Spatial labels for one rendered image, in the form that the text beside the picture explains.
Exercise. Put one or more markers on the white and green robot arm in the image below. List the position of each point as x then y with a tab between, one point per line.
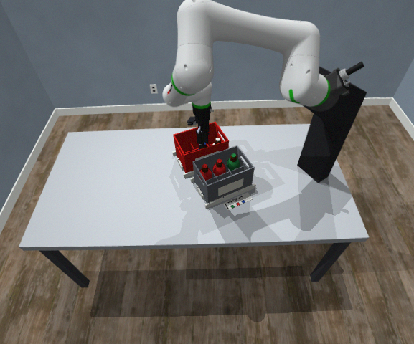
202	22

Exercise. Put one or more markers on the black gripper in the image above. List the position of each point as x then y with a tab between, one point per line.
203	129

